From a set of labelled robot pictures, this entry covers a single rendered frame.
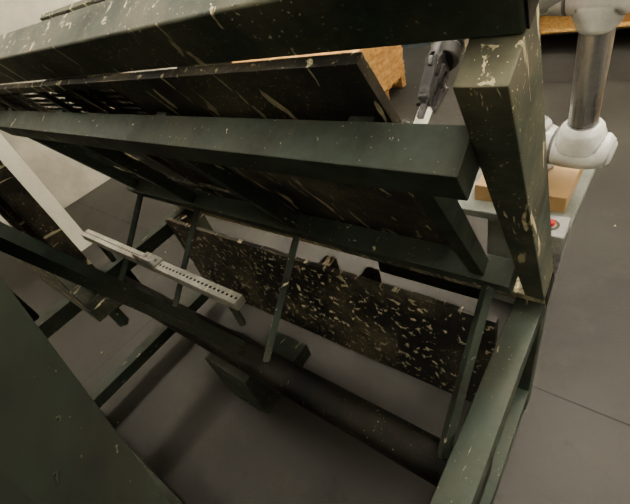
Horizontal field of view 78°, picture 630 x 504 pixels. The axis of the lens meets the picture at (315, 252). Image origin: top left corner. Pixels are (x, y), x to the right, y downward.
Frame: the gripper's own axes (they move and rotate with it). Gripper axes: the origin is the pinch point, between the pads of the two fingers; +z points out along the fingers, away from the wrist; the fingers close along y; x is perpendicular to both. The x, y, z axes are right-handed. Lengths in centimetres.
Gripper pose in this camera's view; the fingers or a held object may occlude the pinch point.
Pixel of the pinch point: (421, 121)
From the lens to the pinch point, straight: 100.3
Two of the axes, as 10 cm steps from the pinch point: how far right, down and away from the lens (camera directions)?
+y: 5.1, 3.0, 8.0
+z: -3.5, 9.3, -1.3
